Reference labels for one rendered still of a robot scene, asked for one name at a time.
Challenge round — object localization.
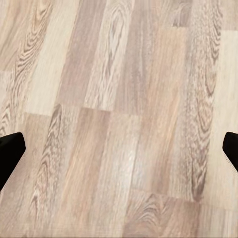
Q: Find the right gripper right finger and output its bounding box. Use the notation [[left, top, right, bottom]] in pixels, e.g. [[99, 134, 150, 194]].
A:
[[222, 132, 238, 172]]

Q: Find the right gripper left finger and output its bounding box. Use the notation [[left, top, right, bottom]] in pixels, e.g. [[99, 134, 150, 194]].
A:
[[0, 132, 26, 191]]

